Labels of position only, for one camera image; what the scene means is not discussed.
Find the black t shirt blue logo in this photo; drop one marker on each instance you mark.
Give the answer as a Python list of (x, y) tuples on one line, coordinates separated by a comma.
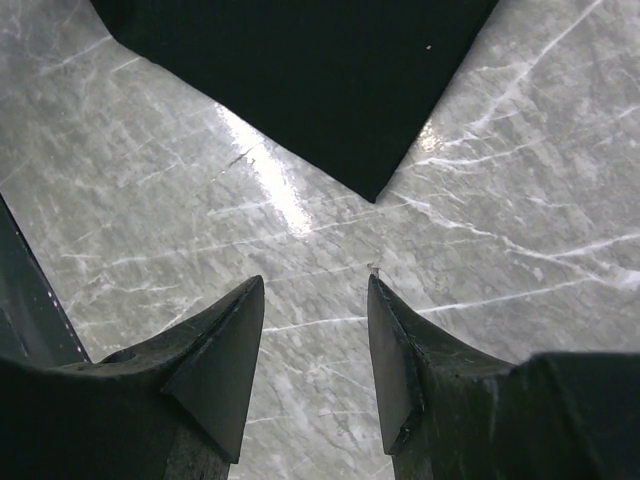
[(345, 85)]

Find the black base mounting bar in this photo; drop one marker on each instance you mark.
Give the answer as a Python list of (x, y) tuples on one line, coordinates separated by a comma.
[(34, 327)]

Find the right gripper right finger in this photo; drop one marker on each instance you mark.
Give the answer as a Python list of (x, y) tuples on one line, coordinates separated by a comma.
[(450, 411)]

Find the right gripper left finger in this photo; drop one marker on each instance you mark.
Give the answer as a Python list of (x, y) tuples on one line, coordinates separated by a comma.
[(172, 407)]

